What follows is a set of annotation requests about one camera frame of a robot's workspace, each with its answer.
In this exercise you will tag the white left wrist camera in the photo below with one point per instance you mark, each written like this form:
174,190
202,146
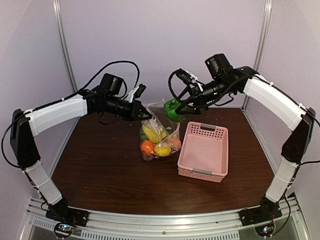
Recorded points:
135,93

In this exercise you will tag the aluminium corner post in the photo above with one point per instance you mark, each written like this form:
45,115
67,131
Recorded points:
264,30
64,47

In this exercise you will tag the orange toy tangerine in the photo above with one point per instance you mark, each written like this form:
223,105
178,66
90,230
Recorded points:
147,148

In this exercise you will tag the left circuit board with leds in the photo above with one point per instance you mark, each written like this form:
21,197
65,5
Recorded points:
63,230

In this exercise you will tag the pink perforated plastic basket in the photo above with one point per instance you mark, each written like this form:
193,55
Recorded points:
204,154

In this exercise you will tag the yellow toy lemon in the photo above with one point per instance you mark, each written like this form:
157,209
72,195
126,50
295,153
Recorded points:
163,149

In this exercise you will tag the green toy bell pepper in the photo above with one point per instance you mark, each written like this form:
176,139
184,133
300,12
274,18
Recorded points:
170,107

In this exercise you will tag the clear zip top bag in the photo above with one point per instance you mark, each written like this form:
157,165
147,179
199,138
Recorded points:
160,119

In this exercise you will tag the right aluminium corner post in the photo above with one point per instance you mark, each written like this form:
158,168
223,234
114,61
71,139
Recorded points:
264,30

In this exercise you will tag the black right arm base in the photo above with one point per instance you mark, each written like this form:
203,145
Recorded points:
260,215

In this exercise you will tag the orange green toy carrot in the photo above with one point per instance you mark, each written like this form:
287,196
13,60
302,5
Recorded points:
174,142

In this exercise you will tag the green black toy watermelon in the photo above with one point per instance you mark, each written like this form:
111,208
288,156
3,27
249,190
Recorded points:
143,137

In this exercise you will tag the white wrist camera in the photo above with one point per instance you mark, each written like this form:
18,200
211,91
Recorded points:
135,93
189,79

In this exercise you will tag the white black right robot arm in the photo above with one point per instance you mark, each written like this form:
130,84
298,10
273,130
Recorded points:
228,80

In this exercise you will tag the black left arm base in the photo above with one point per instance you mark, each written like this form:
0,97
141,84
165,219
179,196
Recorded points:
67,217

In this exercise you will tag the left aluminium corner post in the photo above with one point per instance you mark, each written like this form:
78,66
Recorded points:
64,47

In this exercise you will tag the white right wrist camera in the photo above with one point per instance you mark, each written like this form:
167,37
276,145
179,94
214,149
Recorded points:
189,79

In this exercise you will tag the yellow toy banana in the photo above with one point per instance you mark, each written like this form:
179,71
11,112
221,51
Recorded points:
154,135

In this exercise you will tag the right circuit board with leds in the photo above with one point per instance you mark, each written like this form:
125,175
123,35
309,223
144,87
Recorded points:
265,230

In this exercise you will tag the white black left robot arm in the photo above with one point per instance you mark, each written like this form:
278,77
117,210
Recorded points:
26,125

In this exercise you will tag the aluminium front rail frame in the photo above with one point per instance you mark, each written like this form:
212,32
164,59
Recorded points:
221,225

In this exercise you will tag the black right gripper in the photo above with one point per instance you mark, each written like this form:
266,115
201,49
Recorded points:
198,100

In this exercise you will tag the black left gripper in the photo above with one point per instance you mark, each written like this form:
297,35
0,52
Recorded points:
133,113

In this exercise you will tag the circuit board with leds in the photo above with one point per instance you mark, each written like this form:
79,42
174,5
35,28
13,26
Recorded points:
63,230
265,230

